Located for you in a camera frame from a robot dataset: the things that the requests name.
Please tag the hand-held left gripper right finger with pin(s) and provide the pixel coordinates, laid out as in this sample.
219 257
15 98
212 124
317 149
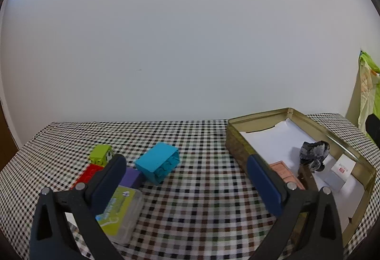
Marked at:
263 184

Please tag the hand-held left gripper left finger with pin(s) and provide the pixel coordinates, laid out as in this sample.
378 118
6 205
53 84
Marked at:
107 183

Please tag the red toy block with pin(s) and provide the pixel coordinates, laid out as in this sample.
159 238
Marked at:
88 174

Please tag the purple toy block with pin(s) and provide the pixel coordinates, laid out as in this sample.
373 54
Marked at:
132 178

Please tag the green toy block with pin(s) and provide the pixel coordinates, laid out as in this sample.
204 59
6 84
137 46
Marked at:
99 153

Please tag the clear box with green label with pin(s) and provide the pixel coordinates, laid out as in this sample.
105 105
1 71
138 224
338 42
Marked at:
124 209

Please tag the gold tin box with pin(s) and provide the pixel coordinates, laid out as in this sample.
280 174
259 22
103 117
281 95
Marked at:
237 144

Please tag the teal toy block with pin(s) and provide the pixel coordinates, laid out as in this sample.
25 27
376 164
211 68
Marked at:
157 159

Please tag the white paper lining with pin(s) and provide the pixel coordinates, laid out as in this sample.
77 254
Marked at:
273 141

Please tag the grey black stone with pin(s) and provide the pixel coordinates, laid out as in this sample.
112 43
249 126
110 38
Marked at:
313 151

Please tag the checkered tablecloth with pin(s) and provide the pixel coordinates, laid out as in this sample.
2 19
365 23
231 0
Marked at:
193 203

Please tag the small white box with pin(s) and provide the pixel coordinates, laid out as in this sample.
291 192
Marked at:
341 169

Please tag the brown wooden door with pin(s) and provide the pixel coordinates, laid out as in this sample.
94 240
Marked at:
6 141

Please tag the black chair back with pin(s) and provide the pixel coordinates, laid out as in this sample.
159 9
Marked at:
373 129

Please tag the green plastic bag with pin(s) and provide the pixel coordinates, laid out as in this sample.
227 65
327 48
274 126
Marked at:
368 94

